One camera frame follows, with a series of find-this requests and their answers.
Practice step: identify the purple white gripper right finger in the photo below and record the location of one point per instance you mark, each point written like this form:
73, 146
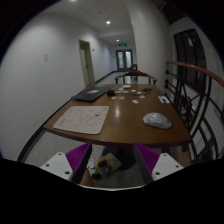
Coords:
154, 166

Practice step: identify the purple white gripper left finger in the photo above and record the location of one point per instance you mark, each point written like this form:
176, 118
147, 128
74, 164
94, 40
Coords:
70, 166

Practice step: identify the white patterned mouse pad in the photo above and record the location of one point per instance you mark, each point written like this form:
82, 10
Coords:
83, 119

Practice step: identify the yellow green bag on floor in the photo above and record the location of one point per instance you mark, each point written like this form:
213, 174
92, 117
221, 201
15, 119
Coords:
108, 164

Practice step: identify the wooden table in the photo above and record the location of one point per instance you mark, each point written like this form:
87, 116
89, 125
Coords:
124, 123

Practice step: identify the white card on table edge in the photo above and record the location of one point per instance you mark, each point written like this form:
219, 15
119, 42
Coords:
164, 99

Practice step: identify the black laptop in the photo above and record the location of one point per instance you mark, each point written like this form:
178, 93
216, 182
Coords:
90, 95

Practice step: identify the wooden handrail with black balusters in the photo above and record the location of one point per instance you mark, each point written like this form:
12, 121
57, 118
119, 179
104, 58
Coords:
198, 96

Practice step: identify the white box at far end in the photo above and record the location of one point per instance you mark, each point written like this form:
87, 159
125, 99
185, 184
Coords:
126, 86

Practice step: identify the small black object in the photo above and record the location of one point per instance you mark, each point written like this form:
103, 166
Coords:
110, 93

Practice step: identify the wooden chair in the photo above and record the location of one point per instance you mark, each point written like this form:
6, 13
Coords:
136, 73

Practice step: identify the double door at corridor end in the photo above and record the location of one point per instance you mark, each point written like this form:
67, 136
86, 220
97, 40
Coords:
124, 60

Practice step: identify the open side door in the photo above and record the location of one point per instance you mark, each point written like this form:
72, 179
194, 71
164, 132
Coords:
86, 63

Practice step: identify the dark window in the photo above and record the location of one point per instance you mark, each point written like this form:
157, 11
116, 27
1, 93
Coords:
190, 51

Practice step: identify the green exit sign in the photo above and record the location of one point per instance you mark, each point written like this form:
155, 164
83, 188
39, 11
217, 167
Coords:
122, 44

